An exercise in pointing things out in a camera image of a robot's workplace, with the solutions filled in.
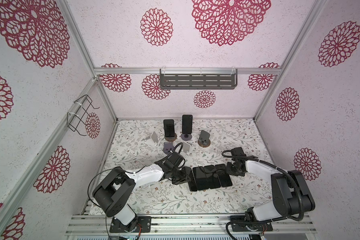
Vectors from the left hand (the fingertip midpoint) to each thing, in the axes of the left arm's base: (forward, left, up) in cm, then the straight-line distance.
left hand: (190, 181), depth 84 cm
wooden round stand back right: (+28, -11, +1) cm, 30 cm away
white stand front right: (+21, +1, +3) cm, 22 cm away
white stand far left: (+31, +23, +1) cm, 39 cm away
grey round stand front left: (+24, +14, -1) cm, 27 cm away
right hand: (+9, -25, -4) cm, 27 cm away
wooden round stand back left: (+35, +12, -5) cm, 37 cm away
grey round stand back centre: (+36, +1, -4) cm, 36 cm away
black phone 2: (+5, -20, -3) cm, 21 cm away
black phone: (-1, -1, 0) cm, 1 cm away
